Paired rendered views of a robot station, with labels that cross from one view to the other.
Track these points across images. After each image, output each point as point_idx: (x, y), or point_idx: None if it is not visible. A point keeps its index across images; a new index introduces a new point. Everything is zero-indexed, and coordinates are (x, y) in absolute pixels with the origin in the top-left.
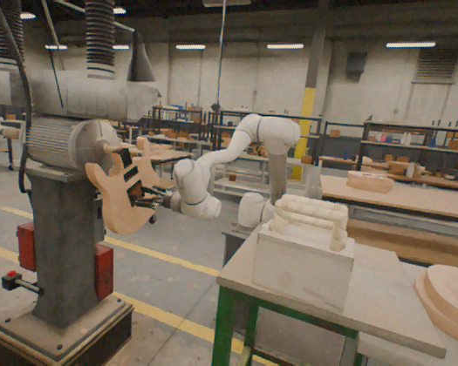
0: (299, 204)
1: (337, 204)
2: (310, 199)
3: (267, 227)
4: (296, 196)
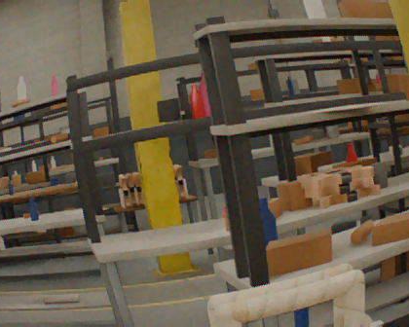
0: (305, 274)
1: (238, 301)
2: (301, 286)
3: (370, 324)
4: (333, 276)
